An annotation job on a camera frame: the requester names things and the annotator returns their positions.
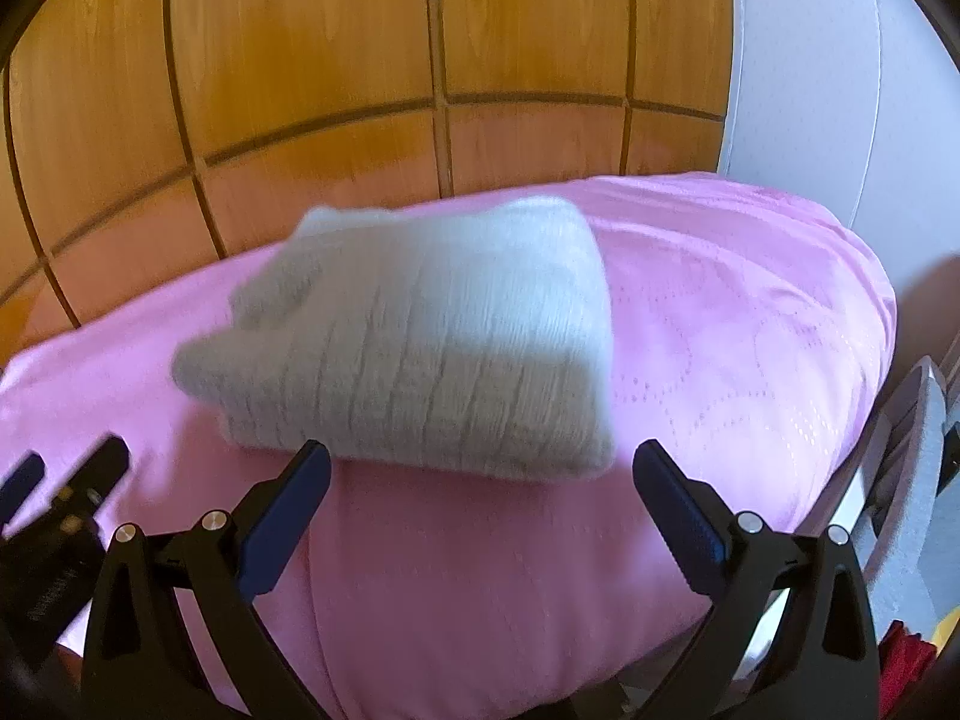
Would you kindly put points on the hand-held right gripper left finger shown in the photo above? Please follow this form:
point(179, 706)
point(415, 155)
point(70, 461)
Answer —
point(279, 521)

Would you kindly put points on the yellow object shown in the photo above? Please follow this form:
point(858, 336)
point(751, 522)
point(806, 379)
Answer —
point(949, 630)

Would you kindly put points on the pink bed cover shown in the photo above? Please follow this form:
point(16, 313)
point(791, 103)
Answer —
point(735, 315)

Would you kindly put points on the grey fabric object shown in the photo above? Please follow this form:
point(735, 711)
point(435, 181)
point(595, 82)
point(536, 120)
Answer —
point(919, 480)

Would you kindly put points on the white knit sweater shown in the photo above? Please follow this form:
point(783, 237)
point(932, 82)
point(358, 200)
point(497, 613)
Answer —
point(420, 337)

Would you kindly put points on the wooden wardrobe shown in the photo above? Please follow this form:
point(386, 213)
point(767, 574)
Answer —
point(300, 52)

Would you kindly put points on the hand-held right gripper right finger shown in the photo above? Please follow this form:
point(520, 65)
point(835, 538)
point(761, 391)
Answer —
point(684, 521)

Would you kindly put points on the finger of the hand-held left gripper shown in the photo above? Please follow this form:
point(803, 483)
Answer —
point(101, 469)
point(19, 481)

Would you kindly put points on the red cloth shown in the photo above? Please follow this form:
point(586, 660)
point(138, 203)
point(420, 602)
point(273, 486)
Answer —
point(907, 664)

